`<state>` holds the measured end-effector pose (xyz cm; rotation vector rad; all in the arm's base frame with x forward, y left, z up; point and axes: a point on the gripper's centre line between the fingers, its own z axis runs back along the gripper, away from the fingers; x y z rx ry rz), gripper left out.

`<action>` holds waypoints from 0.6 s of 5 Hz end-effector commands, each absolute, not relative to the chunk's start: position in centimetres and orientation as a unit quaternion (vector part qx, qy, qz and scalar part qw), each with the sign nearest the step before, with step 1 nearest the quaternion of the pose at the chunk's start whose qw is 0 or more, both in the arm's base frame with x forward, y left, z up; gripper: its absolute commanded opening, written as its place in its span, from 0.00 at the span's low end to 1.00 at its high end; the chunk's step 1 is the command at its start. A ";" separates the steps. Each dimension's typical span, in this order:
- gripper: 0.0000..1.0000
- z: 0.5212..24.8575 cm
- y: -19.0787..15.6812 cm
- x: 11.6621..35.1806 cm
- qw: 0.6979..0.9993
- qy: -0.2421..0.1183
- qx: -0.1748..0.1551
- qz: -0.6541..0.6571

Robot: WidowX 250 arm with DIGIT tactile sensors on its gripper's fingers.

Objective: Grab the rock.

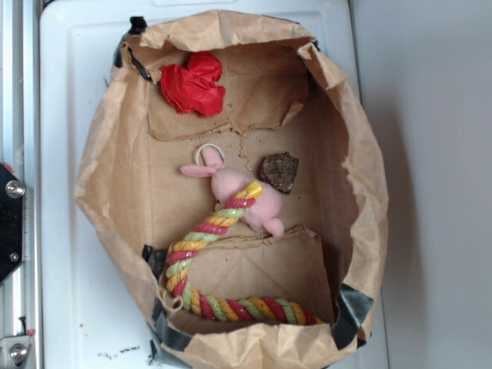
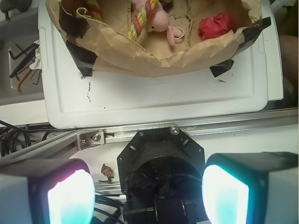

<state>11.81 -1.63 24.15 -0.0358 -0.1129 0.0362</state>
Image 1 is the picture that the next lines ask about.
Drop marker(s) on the metal corner bracket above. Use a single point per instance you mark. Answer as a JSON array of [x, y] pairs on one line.
[[15, 352]]

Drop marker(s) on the black mounting plate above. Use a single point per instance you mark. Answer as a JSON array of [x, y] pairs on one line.
[[11, 223]]

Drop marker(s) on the pink plush toy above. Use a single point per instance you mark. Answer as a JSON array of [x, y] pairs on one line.
[[225, 182]]

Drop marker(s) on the crumpled red paper ball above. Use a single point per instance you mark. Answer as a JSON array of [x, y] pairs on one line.
[[193, 88]]

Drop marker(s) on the aluminium frame rail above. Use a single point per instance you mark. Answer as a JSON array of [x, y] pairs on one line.
[[21, 293]]

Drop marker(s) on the dark brown rock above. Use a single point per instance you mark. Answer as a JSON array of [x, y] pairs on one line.
[[280, 171]]

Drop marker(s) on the brown paper-lined cardboard box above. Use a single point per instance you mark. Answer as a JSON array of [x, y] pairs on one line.
[[282, 95]]

